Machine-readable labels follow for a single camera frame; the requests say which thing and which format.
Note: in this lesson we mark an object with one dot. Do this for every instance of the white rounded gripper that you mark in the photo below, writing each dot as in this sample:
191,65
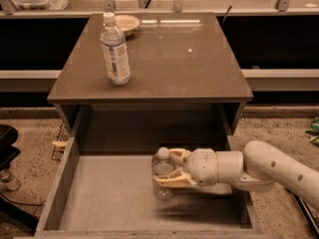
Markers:
201,166

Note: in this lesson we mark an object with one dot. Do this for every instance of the clear small water bottle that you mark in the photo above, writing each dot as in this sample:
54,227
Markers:
162,164

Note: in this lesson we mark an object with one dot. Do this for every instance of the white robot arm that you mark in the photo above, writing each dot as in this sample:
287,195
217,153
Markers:
256,168

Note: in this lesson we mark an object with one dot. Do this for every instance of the brown cabinet with counter top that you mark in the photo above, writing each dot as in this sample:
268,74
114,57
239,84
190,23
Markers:
186,88

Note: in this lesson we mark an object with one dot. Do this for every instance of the open grey top drawer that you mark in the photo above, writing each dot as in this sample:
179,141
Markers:
103,187

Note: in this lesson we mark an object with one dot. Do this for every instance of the labelled water bottle white cap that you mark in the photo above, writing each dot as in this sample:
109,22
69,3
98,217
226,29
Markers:
114,47

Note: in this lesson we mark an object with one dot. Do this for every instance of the black rod on floor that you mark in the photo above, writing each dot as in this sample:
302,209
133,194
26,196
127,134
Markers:
312,220

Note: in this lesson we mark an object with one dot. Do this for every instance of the green snack packet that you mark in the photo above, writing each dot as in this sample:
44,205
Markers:
314,131

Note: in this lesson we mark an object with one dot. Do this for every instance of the white ceramic bowl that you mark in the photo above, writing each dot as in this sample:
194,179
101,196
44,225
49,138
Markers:
128,24

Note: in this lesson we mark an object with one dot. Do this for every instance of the clear glass jar on floor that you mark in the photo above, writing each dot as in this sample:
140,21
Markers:
9,179

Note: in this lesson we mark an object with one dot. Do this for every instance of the black chair base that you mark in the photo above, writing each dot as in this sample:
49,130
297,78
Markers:
8,152

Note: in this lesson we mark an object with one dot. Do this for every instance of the black wire basket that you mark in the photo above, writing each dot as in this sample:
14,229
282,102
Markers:
60,143

